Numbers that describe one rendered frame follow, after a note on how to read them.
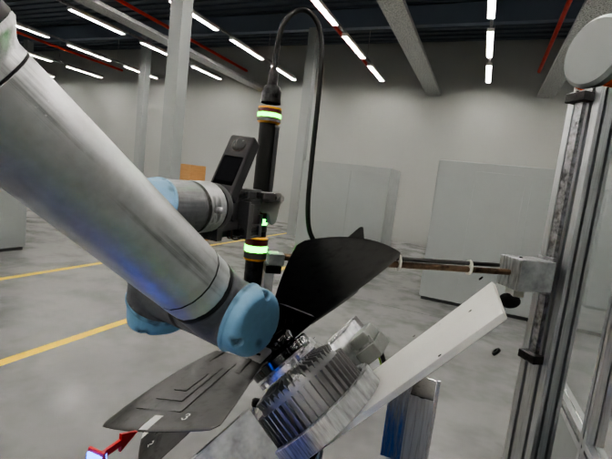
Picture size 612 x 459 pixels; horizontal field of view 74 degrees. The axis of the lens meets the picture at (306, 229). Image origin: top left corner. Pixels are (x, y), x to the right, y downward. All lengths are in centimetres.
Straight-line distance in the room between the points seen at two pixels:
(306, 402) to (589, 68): 92
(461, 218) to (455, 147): 691
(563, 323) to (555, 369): 11
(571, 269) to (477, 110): 1204
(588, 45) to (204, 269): 99
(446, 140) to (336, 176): 552
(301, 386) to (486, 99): 1253
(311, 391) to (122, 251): 56
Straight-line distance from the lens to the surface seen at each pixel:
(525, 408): 120
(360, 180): 800
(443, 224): 617
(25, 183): 32
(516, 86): 1319
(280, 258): 78
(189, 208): 53
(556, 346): 113
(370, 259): 74
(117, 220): 33
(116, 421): 75
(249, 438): 86
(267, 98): 77
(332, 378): 85
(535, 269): 103
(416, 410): 88
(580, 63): 116
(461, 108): 1308
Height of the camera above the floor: 153
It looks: 7 degrees down
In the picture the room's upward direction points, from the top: 7 degrees clockwise
